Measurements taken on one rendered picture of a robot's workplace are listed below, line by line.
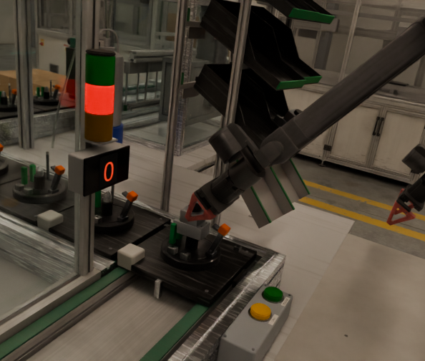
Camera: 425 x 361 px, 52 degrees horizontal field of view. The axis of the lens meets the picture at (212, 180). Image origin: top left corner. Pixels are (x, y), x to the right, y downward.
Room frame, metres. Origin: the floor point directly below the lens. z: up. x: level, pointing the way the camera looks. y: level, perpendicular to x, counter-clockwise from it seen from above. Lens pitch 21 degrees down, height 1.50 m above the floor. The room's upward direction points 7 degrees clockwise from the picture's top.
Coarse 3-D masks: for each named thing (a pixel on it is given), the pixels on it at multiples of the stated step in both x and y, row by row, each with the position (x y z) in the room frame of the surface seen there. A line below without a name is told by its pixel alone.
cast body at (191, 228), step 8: (184, 208) 0.87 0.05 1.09; (200, 208) 0.87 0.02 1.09; (184, 216) 0.86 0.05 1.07; (184, 224) 0.86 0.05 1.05; (192, 224) 0.85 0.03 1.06; (200, 224) 0.86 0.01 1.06; (208, 224) 0.87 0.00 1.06; (184, 232) 0.86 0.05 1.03; (192, 232) 0.85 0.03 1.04; (200, 232) 0.84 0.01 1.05; (208, 232) 0.87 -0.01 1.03; (200, 240) 0.84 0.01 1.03
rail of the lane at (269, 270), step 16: (272, 256) 0.93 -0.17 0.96; (240, 272) 0.83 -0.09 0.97; (256, 272) 0.85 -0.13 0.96; (272, 272) 0.86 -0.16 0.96; (240, 288) 0.78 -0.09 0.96; (256, 288) 0.79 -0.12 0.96; (224, 304) 0.72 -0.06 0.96; (240, 304) 0.73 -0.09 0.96; (208, 320) 0.67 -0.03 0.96; (224, 320) 0.67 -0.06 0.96; (192, 336) 0.62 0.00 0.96; (208, 336) 0.62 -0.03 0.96; (176, 352) 0.57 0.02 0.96; (192, 352) 0.59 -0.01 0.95; (208, 352) 0.59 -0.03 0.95
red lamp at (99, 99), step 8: (88, 88) 0.74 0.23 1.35; (96, 88) 0.73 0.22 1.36; (104, 88) 0.74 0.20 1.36; (112, 88) 0.75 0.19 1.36; (88, 96) 0.74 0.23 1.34; (96, 96) 0.73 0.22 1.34; (104, 96) 0.74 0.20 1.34; (112, 96) 0.75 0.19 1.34; (88, 104) 0.74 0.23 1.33; (96, 104) 0.73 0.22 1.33; (104, 104) 0.74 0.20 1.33; (112, 104) 0.75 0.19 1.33; (96, 112) 0.73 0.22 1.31; (104, 112) 0.74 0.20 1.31; (112, 112) 0.75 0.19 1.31
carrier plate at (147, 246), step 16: (160, 240) 0.92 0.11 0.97; (224, 240) 0.96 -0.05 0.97; (160, 256) 0.85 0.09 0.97; (224, 256) 0.88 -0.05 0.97; (240, 256) 0.89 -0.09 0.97; (144, 272) 0.79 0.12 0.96; (160, 272) 0.79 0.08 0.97; (176, 272) 0.79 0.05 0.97; (192, 272) 0.80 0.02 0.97; (208, 272) 0.81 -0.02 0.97; (224, 272) 0.82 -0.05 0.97; (176, 288) 0.75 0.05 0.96; (192, 288) 0.75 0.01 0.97; (208, 288) 0.75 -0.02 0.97; (224, 288) 0.77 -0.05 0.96; (208, 304) 0.72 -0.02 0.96
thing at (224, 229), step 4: (216, 224) 0.86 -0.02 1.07; (224, 224) 0.85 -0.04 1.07; (216, 228) 0.84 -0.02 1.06; (220, 228) 0.84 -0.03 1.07; (224, 228) 0.83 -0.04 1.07; (228, 228) 0.84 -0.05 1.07; (220, 232) 0.83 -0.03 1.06; (224, 232) 0.83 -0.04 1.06; (228, 232) 0.84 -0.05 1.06; (216, 236) 0.84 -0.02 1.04; (220, 236) 0.84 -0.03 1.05; (216, 240) 0.84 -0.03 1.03; (220, 240) 0.84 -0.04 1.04; (212, 244) 0.84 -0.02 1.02; (216, 244) 0.84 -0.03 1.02; (212, 248) 0.84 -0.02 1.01; (216, 248) 0.85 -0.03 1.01; (212, 252) 0.84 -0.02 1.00
